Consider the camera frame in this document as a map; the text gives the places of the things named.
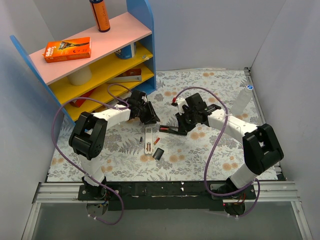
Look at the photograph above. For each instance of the white remote control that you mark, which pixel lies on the white remote control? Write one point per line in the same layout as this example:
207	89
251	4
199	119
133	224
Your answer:
148	141

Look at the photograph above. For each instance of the blue white can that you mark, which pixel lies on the blue white can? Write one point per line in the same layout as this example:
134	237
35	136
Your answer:
127	52

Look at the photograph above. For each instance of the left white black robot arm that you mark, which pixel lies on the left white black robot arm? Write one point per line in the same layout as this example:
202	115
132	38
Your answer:
88	136

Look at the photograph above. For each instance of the clear plastic bottle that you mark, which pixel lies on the clear plastic bottle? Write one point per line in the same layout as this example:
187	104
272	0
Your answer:
242	100

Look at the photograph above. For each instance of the black battery cover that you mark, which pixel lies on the black battery cover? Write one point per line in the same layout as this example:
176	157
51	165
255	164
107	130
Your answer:
158	153

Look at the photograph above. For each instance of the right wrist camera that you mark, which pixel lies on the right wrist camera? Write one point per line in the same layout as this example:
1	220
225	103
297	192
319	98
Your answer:
179	102

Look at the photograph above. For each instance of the black remote control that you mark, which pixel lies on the black remote control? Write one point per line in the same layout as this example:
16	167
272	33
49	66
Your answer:
172	129

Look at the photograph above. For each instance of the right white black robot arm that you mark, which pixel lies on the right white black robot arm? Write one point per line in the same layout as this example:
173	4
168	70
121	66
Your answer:
261	148

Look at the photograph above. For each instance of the orange cylindrical bottle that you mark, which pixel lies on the orange cylindrical bottle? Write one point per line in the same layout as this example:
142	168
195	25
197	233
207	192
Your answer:
100	14

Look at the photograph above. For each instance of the orange razor box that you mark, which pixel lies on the orange razor box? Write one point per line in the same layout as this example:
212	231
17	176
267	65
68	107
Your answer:
67	50

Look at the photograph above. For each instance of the red box lower shelf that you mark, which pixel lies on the red box lower shelf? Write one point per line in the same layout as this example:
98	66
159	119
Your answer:
79	102

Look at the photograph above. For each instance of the red white flat box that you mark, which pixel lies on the red white flat box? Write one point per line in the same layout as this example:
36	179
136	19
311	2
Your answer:
131	75

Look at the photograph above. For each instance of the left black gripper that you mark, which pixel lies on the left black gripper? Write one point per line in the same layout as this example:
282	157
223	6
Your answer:
146	113

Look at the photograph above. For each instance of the blue pink yellow shelf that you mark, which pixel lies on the blue pink yellow shelf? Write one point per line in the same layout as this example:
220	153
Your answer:
135	25

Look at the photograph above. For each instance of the white paper roll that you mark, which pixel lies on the white paper roll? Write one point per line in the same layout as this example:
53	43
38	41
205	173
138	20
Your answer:
80	77

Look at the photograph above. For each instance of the floral table mat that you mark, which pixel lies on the floral table mat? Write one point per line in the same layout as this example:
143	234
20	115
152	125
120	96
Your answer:
198	155

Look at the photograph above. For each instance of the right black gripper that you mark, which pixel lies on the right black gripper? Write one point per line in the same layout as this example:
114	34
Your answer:
184	120

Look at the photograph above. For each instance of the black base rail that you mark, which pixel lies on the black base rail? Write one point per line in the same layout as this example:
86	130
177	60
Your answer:
162	195

